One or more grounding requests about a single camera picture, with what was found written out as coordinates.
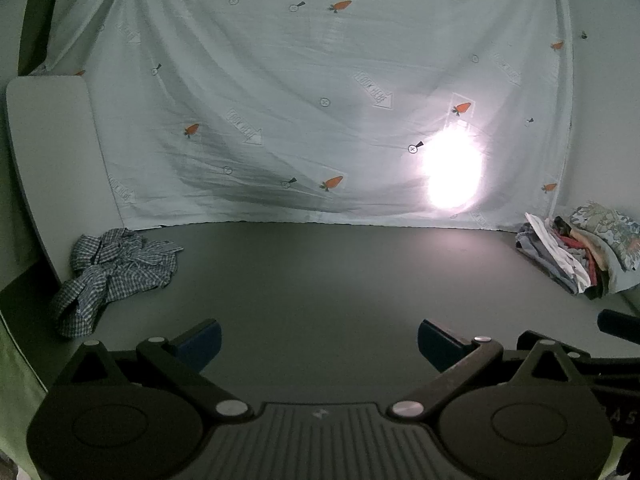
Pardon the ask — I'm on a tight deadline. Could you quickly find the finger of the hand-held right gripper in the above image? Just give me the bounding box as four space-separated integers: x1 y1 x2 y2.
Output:
516 331 640 392
597 309 640 347

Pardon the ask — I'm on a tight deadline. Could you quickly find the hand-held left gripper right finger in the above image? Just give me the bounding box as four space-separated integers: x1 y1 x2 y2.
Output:
390 319 596 420

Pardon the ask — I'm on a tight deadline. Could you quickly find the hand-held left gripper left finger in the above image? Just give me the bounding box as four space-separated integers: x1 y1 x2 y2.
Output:
50 319 256 423

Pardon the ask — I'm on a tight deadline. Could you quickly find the blue checked shirt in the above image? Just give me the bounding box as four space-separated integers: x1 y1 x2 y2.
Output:
52 227 185 338

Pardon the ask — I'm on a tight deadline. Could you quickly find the pile of folded clothes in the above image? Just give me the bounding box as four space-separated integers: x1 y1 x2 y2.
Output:
516 201 640 301

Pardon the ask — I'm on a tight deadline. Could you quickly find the white rounded board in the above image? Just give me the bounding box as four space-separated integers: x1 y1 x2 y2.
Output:
5 76 126 281

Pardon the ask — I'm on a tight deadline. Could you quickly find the carrot print backdrop sheet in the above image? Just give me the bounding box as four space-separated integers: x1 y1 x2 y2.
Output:
30 0 576 233

